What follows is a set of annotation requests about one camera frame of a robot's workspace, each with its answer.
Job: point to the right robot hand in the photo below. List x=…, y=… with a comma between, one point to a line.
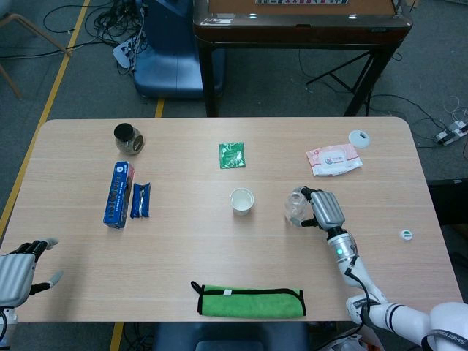
x=327, y=210

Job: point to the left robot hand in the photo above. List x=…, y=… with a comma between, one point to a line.
x=14, y=274

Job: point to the transparent plastic bottle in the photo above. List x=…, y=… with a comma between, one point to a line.
x=294, y=206

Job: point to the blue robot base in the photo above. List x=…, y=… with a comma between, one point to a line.
x=168, y=66

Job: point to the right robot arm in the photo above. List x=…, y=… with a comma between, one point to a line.
x=398, y=318

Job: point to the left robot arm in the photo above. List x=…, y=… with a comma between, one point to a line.
x=7, y=321

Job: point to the white green bottle cap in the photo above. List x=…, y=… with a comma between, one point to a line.
x=406, y=235

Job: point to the white paper cup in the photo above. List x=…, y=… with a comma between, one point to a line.
x=241, y=201

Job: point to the white round plastic disc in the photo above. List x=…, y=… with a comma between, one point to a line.
x=358, y=139

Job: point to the green sachet packet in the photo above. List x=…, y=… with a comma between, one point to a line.
x=232, y=155

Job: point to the green cloth black trim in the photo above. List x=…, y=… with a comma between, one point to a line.
x=252, y=305

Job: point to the blue cookie box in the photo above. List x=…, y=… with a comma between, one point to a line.
x=117, y=197

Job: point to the grey power strip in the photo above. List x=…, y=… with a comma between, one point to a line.
x=449, y=133

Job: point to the blue cookie packet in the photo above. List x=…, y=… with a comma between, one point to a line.
x=140, y=201

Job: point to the dark blue robot chassis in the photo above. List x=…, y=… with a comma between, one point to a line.
x=230, y=336

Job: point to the glass jar black lid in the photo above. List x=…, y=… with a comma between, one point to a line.
x=128, y=140

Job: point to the brown mahjong table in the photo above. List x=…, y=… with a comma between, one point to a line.
x=300, y=31

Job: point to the white chair wooden legs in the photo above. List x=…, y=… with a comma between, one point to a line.
x=36, y=31

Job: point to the white power strip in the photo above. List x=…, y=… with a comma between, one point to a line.
x=126, y=53

